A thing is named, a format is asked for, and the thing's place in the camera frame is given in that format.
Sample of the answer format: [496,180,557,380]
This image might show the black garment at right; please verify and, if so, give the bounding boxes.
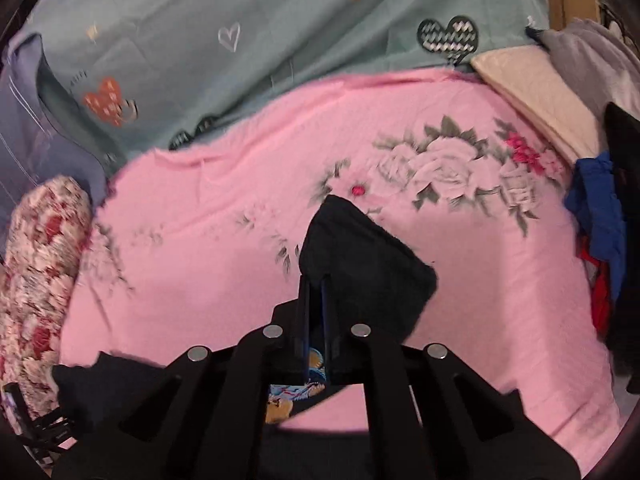
[604,102,639,394]

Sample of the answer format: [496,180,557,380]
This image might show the red floral pillow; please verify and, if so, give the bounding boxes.
[1,176,92,418]

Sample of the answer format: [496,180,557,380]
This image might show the blue garment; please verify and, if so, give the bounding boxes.
[564,152,627,301]

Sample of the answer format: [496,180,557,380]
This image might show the blue-purple plaid pillow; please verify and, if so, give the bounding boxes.
[1,34,107,244]

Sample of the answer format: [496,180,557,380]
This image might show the pink floral bed sheet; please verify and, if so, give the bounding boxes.
[61,70,623,471]

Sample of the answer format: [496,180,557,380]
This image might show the red garment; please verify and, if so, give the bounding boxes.
[577,234,614,340]

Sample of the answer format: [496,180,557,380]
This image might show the grey folded garment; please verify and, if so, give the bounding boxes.
[538,20,639,119]

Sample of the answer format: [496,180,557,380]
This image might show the cream quilted folded blanket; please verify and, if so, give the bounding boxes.
[471,46,605,164]

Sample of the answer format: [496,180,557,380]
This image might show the dark navy pants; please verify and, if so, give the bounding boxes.
[51,194,526,480]

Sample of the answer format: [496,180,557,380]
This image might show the teal heart-print quilt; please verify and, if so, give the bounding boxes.
[21,0,549,165]

